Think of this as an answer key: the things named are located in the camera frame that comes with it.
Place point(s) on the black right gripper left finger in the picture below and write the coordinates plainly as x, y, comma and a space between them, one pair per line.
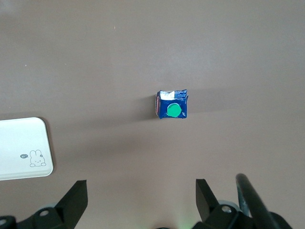
71, 205

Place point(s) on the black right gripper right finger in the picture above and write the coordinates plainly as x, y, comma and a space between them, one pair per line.
207, 207

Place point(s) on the blue milk carton green cap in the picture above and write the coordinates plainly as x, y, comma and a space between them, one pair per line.
172, 110

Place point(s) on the white rabbit print tray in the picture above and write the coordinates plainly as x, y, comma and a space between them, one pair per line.
21, 148

